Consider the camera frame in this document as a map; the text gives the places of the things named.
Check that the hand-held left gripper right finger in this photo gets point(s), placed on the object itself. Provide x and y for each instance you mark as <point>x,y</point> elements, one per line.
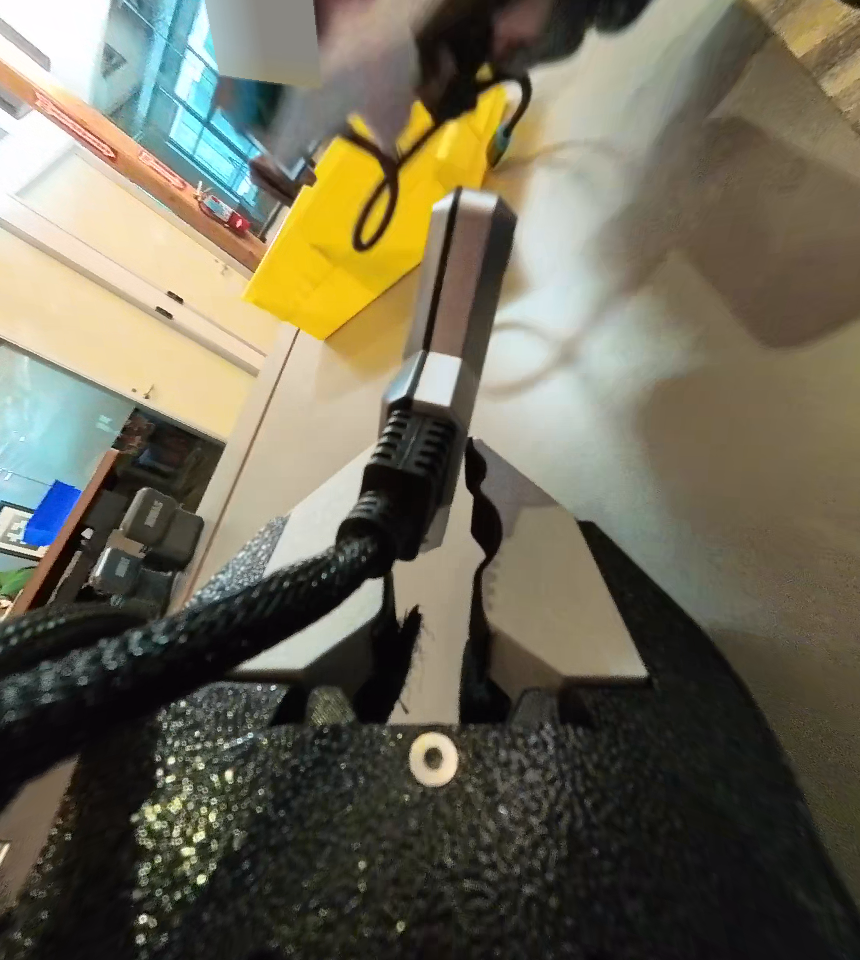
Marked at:
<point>565,607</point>

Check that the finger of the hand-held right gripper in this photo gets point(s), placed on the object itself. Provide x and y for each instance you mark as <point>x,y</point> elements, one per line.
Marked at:
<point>370,82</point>

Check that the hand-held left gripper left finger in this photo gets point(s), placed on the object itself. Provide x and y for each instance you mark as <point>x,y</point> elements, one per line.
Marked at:
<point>325,645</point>

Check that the large yellow storage bin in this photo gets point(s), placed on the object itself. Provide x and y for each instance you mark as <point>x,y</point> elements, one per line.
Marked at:
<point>340,247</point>

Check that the exterior window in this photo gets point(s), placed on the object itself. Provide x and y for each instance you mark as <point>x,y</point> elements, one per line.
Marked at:
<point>189,105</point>

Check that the fire extinguisher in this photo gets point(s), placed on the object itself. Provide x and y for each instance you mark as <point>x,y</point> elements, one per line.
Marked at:
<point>223,214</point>

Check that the black hard case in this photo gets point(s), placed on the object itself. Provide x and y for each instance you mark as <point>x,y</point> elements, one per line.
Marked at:
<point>118,570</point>
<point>163,525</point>

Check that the red sign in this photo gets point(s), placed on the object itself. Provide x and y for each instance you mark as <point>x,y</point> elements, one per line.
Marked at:
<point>73,124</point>
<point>163,169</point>

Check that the white double door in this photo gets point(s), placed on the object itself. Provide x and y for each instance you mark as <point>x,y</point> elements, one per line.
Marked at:
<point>137,232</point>

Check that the long brown-edged table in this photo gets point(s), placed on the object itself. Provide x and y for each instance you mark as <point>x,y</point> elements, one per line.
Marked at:
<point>69,525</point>

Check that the small blue bin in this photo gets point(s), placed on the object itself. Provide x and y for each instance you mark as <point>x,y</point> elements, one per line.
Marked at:
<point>54,514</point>

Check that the framed marker tag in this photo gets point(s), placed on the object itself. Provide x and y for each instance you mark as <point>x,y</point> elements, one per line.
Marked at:
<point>9,531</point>

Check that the glass partition window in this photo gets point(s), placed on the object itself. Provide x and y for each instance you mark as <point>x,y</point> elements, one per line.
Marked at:
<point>39,420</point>

